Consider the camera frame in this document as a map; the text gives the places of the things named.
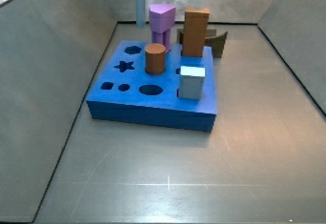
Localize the brown cylinder block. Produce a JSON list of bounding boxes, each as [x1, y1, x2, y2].
[[146, 43, 166, 75]]

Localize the purple two-pronged block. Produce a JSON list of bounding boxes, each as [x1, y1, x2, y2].
[[150, 4, 177, 51]]

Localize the tall brown block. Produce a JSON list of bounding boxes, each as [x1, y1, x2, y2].
[[182, 7, 210, 57]]

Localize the blue foam shape board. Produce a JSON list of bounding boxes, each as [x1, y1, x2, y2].
[[87, 40, 218, 132]]

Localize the light blue rectangular block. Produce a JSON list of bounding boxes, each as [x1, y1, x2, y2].
[[178, 66, 205, 100]]

